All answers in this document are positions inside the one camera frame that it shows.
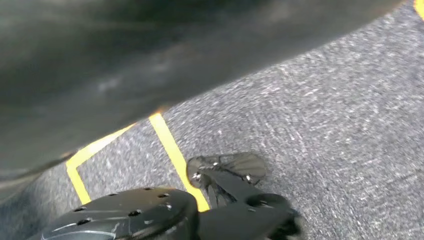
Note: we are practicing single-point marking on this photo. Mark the black left robot foot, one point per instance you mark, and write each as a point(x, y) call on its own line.
point(238, 165)

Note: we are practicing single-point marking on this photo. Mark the yellow floor tape square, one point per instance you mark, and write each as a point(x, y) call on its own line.
point(172, 155)

